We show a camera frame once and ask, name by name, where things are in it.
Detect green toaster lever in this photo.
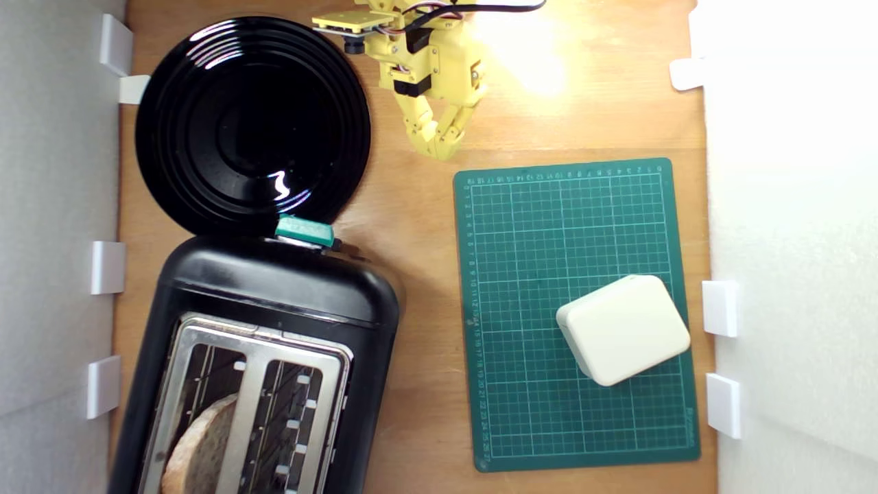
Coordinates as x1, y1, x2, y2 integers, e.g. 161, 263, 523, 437
274, 215, 335, 249

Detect green cutting mat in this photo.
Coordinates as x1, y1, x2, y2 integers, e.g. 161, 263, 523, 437
453, 158, 702, 473

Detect white wall clip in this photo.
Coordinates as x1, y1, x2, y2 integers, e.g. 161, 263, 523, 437
86, 355, 122, 421
118, 74, 152, 105
91, 240, 127, 296
701, 279, 741, 338
705, 373, 743, 440
99, 14, 134, 78
669, 57, 707, 92

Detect black two-slot toaster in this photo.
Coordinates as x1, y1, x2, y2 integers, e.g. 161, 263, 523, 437
106, 233, 403, 494

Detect white block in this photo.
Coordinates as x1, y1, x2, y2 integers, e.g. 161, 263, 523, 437
556, 274, 691, 387

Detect brown bread slice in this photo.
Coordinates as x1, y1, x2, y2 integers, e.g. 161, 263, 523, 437
160, 392, 241, 494

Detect wrist camera on yellow plate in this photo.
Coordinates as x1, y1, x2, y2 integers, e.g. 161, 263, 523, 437
312, 10, 397, 56

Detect black round plate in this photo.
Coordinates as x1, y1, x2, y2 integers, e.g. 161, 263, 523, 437
135, 16, 372, 238

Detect red white servo wires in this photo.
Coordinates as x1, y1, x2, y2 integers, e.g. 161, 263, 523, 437
381, 2, 468, 36

